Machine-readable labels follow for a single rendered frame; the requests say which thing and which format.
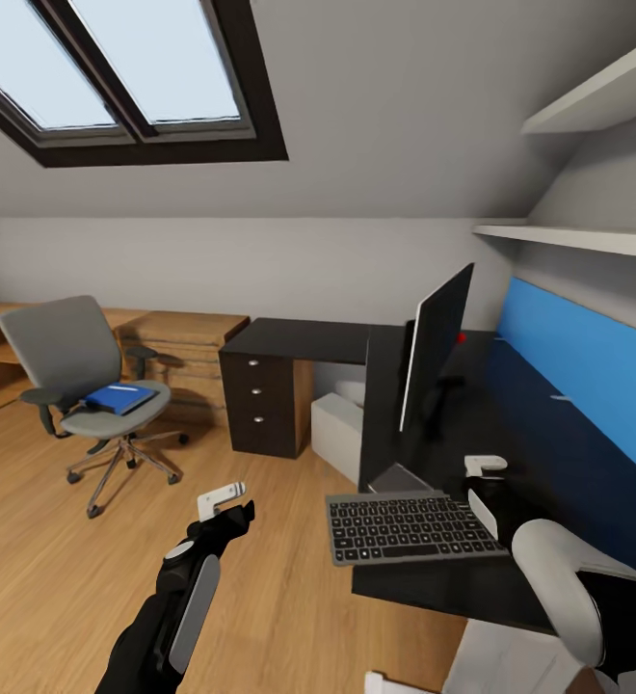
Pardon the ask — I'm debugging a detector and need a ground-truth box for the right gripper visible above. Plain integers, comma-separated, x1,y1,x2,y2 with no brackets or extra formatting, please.
441,476,479,502

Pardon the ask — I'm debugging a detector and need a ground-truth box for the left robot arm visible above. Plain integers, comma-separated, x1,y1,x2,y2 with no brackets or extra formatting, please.
93,483,255,694

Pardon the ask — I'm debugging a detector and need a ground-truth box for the folder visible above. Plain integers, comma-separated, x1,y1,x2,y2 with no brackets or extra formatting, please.
78,381,154,415

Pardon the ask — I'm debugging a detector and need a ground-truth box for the monitor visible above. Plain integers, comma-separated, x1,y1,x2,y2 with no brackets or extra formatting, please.
398,262,474,440

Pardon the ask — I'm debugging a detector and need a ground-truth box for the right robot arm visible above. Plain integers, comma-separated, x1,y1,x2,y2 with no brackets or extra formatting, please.
441,456,636,694

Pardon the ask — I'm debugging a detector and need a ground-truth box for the notebook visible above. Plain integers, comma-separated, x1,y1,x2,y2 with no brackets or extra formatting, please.
370,463,433,493

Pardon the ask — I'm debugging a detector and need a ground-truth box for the swivel chair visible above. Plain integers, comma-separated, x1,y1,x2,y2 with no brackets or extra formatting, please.
0,295,188,518

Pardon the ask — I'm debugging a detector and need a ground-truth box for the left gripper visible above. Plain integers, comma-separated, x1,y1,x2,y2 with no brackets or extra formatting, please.
187,501,255,550

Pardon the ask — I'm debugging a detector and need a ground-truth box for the keyboard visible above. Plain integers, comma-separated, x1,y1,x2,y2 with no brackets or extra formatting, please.
325,489,510,568

